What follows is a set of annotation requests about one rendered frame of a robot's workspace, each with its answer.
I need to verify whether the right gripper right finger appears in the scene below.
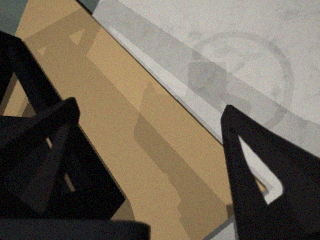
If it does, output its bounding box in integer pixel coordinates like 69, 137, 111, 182
220, 105, 320, 240

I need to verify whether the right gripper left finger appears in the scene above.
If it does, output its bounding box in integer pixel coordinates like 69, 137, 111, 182
0, 97, 80, 219

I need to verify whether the black open rack frame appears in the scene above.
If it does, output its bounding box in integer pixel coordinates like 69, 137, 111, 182
0, 31, 126, 220

